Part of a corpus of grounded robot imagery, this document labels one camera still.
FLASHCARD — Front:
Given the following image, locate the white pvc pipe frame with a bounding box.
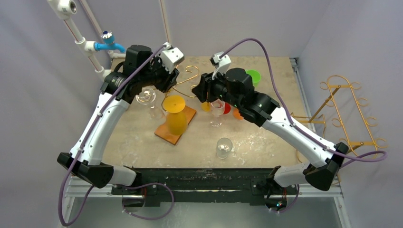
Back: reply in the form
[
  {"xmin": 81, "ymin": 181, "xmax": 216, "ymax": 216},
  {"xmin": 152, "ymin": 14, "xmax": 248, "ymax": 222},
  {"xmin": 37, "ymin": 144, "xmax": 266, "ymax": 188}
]
[{"xmin": 47, "ymin": 0, "xmax": 127, "ymax": 80}]

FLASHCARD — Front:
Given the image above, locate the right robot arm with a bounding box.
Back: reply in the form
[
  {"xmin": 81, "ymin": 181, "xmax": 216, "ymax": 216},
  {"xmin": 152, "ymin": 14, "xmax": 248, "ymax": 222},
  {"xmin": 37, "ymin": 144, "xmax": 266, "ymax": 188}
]
[{"xmin": 192, "ymin": 68, "xmax": 348, "ymax": 193}]

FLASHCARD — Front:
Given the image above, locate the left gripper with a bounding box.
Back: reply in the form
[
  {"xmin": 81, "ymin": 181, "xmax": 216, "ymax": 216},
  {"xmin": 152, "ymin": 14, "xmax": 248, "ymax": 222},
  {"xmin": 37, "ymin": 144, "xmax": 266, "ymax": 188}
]
[{"xmin": 139, "ymin": 54, "xmax": 178, "ymax": 92}]

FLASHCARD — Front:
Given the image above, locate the yellow plastic goblet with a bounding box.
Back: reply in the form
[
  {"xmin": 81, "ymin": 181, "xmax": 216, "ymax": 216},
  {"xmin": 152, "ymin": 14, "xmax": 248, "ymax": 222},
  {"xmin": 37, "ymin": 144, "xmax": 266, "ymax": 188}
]
[
  {"xmin": 201, "ymin": 102, "xmax": 211, "ymax": 112},
  {"xmin": 163, "ymin": 95, "xmax": 188, "ymax": 135}
]

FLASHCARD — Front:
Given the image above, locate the yellow plastic goblet back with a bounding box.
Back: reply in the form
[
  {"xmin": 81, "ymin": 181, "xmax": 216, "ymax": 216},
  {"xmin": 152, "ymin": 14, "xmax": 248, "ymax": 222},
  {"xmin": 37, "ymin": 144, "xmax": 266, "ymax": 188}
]
[{"xmin": 201, "ymin": 102, "xmax": 211, "ymax": 112}]

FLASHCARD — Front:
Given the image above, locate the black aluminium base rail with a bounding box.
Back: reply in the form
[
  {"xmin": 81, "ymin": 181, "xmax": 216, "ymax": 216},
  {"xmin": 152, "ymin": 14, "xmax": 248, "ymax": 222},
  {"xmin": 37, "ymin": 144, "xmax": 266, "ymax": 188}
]
[{"xmin": 64, "ymin": 168, "xmax": 344, "ymax": 209}]

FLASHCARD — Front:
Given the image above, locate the blue tap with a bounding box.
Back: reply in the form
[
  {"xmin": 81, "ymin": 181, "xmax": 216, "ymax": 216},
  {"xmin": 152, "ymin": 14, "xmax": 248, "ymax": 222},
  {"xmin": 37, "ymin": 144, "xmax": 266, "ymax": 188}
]
[{"xmin": 94, "ymin": 31, "xmax": 126, "ymax": 53}]

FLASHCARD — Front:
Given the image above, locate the red plastic goblet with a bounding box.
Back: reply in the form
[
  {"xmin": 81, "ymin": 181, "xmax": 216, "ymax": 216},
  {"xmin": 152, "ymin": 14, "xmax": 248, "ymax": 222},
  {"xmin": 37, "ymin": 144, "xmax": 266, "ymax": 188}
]
[{"xmin": 223, "ymin": 102, "xmax": 231, "ymax": 114}]

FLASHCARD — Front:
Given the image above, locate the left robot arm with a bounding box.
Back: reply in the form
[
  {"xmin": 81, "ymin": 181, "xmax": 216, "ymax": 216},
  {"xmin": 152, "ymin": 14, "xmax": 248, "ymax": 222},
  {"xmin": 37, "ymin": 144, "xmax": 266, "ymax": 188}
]
[{"xmin": 57, "ymin": 43, "xmax": 184, "ymax": 194}]

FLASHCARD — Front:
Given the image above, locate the orange plastic goblet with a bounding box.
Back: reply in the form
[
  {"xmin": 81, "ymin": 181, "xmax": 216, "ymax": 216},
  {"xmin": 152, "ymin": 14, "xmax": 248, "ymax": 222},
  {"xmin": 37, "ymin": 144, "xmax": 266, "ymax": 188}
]
[{"xmin": 232, "ymin": 108, "xmax": 244, "ymax": 120}]

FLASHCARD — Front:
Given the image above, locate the clear glass near front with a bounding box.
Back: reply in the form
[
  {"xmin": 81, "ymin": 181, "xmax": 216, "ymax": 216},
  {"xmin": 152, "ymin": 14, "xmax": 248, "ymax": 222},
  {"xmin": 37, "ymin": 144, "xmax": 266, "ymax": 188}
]
[{"xmin": 216, "ymin": 138, "xmax": 233, "ymax": 159}]

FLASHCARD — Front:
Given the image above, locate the ribbed clear wine glass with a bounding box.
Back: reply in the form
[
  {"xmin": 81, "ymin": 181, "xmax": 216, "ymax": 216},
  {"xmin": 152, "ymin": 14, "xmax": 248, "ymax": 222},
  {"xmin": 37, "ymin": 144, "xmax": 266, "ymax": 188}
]
[{"xmin": 211, "ymin": 100, "xmax": 225, "ymax": 127}]

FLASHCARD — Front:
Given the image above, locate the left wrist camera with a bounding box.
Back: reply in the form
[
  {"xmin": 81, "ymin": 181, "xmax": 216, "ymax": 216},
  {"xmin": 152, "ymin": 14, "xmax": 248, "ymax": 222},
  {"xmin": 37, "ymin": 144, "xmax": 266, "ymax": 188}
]
[{"xmin": 159, "ymin": 42, "xmax": 185, "ymax": 73}]

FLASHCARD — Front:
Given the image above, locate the yellow plastic goblet front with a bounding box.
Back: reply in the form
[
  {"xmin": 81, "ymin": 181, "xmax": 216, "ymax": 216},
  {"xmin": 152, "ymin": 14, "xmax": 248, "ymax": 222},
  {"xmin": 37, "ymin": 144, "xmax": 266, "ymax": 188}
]
[{"xmin": 163, "ymin": 95, "xmax": 188, "ymax": 135}]

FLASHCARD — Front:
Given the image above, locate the green plastic cup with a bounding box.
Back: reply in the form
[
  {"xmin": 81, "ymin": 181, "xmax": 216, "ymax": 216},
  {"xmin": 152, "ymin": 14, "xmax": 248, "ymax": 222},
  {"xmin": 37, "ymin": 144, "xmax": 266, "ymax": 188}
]
[{"xmin": 246, "ymin": 69, "xmax": 261, "ymax": 87}]

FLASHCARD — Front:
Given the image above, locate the gold wall hook rack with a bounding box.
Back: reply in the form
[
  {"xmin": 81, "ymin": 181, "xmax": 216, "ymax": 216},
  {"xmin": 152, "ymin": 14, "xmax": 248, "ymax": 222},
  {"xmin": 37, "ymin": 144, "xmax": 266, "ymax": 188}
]
[{"xmin": 289, "ymin": 75, "xmax": 388, "ymax": 186}]

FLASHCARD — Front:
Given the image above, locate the gold wire wine glass rack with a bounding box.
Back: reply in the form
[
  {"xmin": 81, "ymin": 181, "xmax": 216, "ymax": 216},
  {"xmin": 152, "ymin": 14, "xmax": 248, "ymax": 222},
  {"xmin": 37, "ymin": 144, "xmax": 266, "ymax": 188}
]
[{"xmin": 154, "ymin": 65, "xmax": 209, "ymax": 146}]

